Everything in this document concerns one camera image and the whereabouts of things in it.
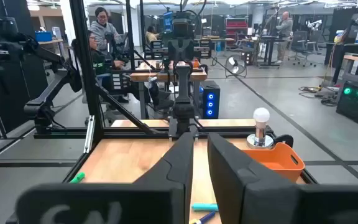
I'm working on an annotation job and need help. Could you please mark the blue storage bin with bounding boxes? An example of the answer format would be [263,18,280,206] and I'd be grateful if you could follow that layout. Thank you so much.
[34,30,53,43]

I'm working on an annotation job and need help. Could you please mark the red shelf unit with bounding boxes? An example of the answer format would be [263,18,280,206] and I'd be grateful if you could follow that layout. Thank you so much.
[225,17,249,35]

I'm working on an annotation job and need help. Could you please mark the orange plastic bin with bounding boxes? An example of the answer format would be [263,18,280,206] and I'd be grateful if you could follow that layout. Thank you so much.
[242,142,306,183]

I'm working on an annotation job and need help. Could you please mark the floor cable bundle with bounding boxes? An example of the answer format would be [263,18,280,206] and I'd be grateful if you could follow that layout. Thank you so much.
[298,85,339,108]

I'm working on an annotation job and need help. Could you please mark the dark blue marker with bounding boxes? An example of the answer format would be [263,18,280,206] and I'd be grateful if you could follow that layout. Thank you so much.
[196,211,216,224]

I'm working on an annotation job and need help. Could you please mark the silver metal bracket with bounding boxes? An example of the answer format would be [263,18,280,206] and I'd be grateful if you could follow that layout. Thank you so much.
[83,114,96,154]

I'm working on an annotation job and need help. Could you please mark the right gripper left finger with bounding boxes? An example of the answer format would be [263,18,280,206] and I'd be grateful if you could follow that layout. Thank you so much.
[6,132,195,224]

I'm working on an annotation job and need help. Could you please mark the round floor fan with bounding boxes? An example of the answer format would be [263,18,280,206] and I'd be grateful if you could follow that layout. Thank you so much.
[224,54,248,79]

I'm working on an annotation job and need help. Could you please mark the black standing desk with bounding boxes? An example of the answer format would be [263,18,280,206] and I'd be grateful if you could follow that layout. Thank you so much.
[252,35,287,70]

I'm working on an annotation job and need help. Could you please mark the teal highlighter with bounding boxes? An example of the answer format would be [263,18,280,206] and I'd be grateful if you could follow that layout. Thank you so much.
[191,202,219,213]

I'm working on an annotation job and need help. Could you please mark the person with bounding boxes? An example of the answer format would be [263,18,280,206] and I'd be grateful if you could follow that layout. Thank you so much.
[88,6,123,56]
[275,11,294,64]
[145,25,160,44]
[86,30,130,104]

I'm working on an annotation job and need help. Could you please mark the computer tower green lights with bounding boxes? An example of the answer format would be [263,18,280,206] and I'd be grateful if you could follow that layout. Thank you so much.
[335,80,358,126]

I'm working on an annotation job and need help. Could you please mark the dark office chair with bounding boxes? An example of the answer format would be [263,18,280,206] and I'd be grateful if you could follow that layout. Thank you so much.
[289,30,323,67]

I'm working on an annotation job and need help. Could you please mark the green marker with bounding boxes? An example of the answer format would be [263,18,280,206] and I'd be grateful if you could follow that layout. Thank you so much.
[69,171,86,184]

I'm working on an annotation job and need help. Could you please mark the wooden work table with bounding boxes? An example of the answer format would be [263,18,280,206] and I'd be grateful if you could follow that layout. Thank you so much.
[129,60,209,121]

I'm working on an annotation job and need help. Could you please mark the white bulb chrome lamp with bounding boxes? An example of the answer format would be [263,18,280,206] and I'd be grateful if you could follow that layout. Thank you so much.
[246,107,275,151]

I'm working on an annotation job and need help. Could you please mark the metal leg desk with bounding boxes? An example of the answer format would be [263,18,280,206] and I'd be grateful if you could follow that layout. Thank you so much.
[324,42,358,86]

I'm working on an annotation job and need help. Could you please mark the black labelled drawer unit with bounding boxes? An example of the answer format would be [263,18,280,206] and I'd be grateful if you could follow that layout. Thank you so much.
[110,71,124,95]

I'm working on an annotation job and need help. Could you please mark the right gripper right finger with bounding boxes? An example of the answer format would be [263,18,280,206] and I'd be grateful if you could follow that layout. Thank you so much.
[207,133,358,224]

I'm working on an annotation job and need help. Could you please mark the black aluminium table frame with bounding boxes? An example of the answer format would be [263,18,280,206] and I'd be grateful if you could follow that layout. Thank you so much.
[6,0,319,224]

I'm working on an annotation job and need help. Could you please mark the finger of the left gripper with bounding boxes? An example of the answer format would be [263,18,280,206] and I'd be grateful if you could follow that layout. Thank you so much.
[181,39,211,62]
[150,39,182,62]

